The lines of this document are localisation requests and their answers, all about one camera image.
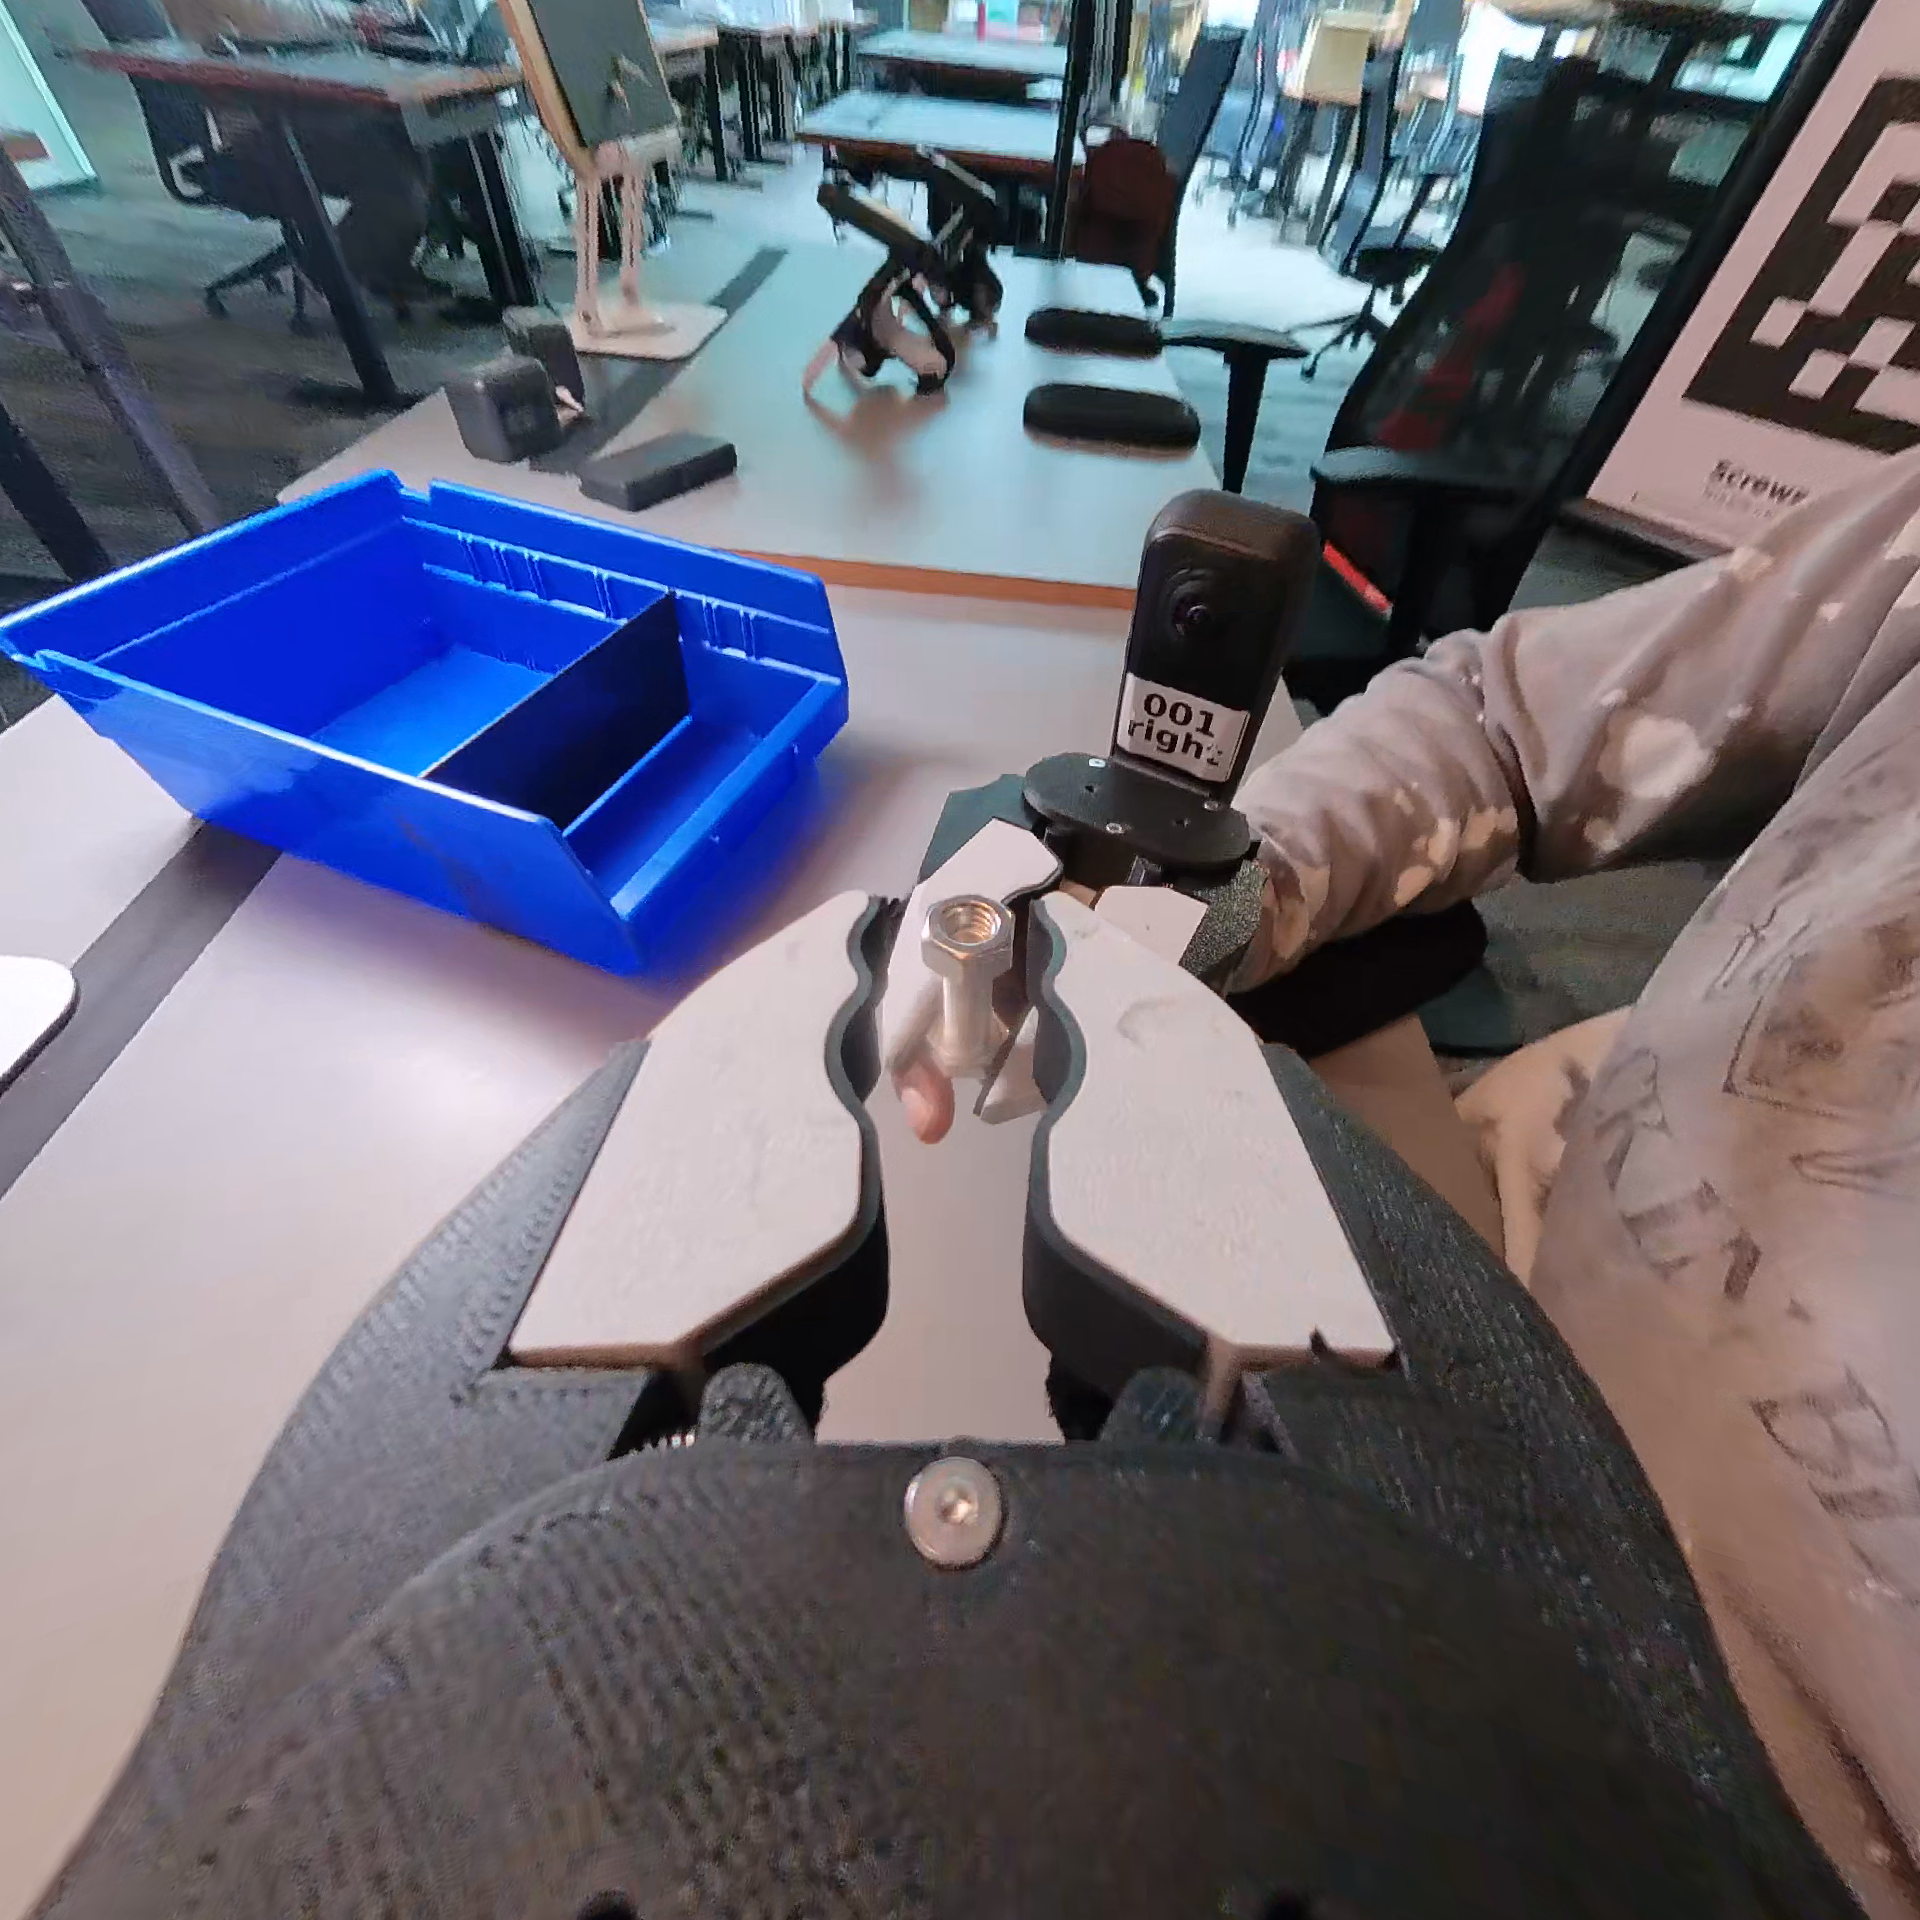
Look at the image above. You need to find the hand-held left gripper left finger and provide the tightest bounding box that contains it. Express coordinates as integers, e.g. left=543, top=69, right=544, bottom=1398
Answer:
left=508, top=889, right=890, bottom=1449

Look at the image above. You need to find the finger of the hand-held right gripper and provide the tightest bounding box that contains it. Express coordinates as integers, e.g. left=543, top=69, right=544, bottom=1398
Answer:
left=911, top=822, right=1060, bottom=942
left=976, top=881, right=1205, bottom=1123

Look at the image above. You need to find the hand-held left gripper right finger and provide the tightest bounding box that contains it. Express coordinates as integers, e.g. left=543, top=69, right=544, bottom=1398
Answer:
left=1021, top=895, right=1401, bottom=1443

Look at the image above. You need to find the silver hex bolt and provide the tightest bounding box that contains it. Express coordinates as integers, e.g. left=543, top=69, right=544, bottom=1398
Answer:
left=897, top=961, right=1004, bottom=1083

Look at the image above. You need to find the grey wood-edged table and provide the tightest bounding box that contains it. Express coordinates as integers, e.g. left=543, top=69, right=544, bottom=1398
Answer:
left=279, top=237, right=1201, bottom=610

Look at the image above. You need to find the black plastic bin divider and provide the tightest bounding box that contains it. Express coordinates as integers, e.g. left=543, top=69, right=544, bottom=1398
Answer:
left=425, top=590, right=697, bottom=828

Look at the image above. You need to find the black mesh office chair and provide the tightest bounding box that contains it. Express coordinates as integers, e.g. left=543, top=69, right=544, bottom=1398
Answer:
left=1291, top=59, right=1682, bottom=715

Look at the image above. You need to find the black flat case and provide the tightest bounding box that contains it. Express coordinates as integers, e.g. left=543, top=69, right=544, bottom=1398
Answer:
left=578, top=431, right=739, bottom=512

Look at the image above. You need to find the person's patterned sweatshirt torso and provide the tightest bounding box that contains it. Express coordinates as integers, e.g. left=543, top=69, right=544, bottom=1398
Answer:
left=1448, top=718, right=1920, bottom=1920

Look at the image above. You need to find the brown office chair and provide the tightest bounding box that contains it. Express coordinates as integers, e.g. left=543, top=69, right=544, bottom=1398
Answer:
left=1072, top=132, right=1309, bottom=492

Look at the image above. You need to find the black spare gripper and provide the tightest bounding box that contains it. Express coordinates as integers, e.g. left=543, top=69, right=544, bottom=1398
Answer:
left=803, top=148, right=1004, bottom=398

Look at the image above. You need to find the white fiducial marker board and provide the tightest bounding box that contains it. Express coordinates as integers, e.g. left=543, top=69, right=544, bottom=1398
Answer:
left=1586, top=0, right=1920, bottom=518

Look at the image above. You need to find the white document stand base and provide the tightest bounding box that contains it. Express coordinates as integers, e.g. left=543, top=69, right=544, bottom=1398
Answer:
left=0, top=957, right=81, bottom=1092

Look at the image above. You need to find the blue plastic bin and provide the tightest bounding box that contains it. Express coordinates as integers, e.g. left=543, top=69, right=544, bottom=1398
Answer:
left=0, top=469, right=852, bottom=976

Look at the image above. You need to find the wooden easel black panel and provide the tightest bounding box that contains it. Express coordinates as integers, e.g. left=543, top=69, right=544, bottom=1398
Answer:
left=496, top=0, right=721, bottom=363

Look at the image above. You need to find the wooden office desk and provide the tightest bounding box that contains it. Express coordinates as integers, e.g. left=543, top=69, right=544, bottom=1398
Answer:
left=81, top=43, right=544, bottom=407

